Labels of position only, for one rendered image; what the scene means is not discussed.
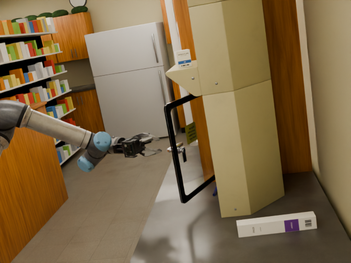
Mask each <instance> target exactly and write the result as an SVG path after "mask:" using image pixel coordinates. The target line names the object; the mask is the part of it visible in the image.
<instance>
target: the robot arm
mask: <svg viewBox="0 0 351 263"><path fill-rule="evenodd" d="M16 127H18V128H22V127H25V128H28V129H31V130H34V131H37V132H39V133H42V134H45V135H47V136H50V137H53V138H56V139H58V140H61V141H64V142H66V143H69V144H72V145H74V146H78V147H80V148H83V149H86V151H85V153H84V154H83V155H82V156H80V158H79V159H78V160H77V164H78V166H79V168H80V169H81V170H82V171H84V172H90V171H91V170H93V169H94V168H95V167H96V165H97V164H98V163H99V162H100V161H101V160H102V159H103V158H104V157H105V156H106V155H107V154H124V156H125V158H135V157H137V156H135V155H136V154H138V153H140V154H141V155H142V156H145V157H148V156H151V155H155V154H159V153H161V152H162V150H161V149H152V148H151V147H147V148H146V147H145V144H149V143H151V141H153V140H154V141H158V140H160V139H159V138H158V137H156V136H153V135H150V133H140V134H137V135H136V136H133V137H130V138H126V139H125V138H121V137H114V136H112V137H111V136H110V135H109V134H108V133H106V132H104V131H100V132H98V133H96V134H95V133H92V132H90V131H87V130H85V129H82V128H80V127H77V126H74V125H72V124H69V123H67V122H64V121H61V120H59V119H56V118H53V117H51V116H48V115H46V114H43V113H40V112H38V111H35V110H33V109H31V107H30V106H29V105H27V104H24V103H21V102H18V101H13V100H0V157H1V154H2V152H3V150H5V149H7V148H8V146H9V144H10V141H11V139H12V138H13V135H14V131H15V128H16ZM126 155H127V156H126ZM130 156H133V157H130Z"/></svg>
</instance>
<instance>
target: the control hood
mask: <svg viewBox="0 0 351 263"><path fill-rule="evenodd" d="M191 62H192V66H189V67H183V68H177V65H176V64H175V65H174V66H173V67H172V68H171V69H169V70H168V71H167V72H166V76H167V77H169V78H170V79H171V80H173V81H174V82H176V83H177V84H178V85H180V86H181V87H182V88H184V89H185V90H186V91H188V92H189V93H191V94H192V95H194V96H196V97H198V96H202V91H201V84H200V77H199V73H198V66H197V60H194V61H191Z"/></svg>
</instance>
